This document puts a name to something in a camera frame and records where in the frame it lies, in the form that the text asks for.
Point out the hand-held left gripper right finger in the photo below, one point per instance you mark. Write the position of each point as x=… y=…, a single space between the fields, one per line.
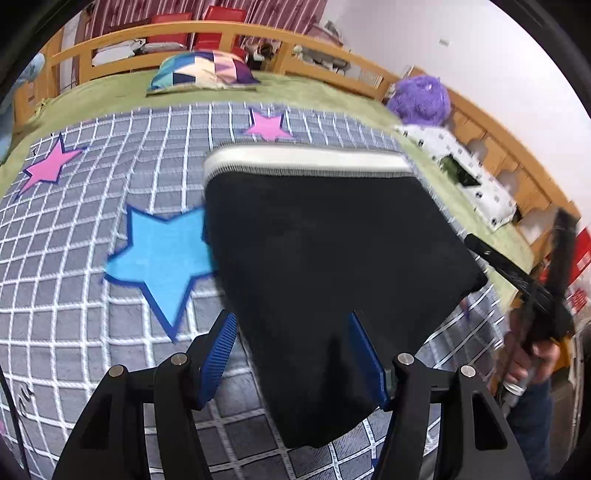
x=371 y=369

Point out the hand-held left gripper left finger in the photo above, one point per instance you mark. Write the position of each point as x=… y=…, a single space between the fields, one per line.
x=217 y=364

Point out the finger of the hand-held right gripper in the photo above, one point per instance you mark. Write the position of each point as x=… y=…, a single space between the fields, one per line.
x=564 y=254
x=508 y=270

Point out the black pants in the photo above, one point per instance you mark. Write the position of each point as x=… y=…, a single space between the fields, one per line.
x=323 y=240

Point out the person's right hand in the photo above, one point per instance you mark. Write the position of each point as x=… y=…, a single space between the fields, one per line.
x=538 y=364

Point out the red box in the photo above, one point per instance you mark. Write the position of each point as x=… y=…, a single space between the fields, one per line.
x=579 y=277

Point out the white floral pillow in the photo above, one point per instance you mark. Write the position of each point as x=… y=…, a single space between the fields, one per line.
x=489 y=203

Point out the person's jeans leg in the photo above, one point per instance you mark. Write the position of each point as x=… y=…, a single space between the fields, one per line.
x=535 y=424

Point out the dark green patterned cloth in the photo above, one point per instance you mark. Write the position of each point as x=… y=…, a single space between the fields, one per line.
x=457 y=170

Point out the checked blanket with stars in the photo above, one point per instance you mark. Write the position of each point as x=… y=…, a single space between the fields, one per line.
x=92 y=323

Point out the purple plush toy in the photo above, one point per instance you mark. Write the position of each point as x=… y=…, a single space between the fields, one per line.
x=420 y=101

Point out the green bed blanket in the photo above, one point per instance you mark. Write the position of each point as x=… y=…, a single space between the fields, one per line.
x=323 y=97

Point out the pile of papers and boxes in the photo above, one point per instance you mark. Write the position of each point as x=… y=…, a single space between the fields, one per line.
x=318 y=55

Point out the colourful geometric pillow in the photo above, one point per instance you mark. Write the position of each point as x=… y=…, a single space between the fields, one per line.
x=203 y=69

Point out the red chair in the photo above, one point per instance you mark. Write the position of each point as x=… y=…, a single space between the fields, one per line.
x=171 y=23
x=219 y=21

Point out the blue plush elephant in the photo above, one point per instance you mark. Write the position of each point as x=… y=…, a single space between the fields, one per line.
x=32 y=67

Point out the striped maroon curtain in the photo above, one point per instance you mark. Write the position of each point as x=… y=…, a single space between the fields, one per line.
x=138 y=9

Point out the wooden bed frame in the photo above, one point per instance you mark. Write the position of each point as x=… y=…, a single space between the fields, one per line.
x=531 y=175

